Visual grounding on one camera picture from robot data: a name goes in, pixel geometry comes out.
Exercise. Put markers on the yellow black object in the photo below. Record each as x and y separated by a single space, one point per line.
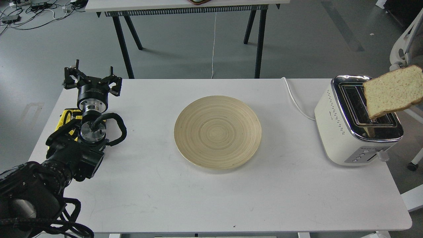
76 126

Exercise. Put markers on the brown object on far table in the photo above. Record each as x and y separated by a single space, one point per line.
198 2

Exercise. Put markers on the cream chrome toaster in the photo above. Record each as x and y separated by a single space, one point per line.
349 137

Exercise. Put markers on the white table with black legs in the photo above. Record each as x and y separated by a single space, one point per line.
117 9

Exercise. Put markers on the white office chair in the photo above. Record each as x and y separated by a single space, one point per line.
407 46

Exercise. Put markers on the slice of brown bread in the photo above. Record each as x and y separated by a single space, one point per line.
394 91

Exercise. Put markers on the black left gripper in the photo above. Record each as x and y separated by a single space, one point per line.
91 87

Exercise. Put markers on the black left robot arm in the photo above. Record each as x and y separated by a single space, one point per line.
32 194

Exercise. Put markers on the round wooden plate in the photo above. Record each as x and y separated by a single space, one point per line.
217 132

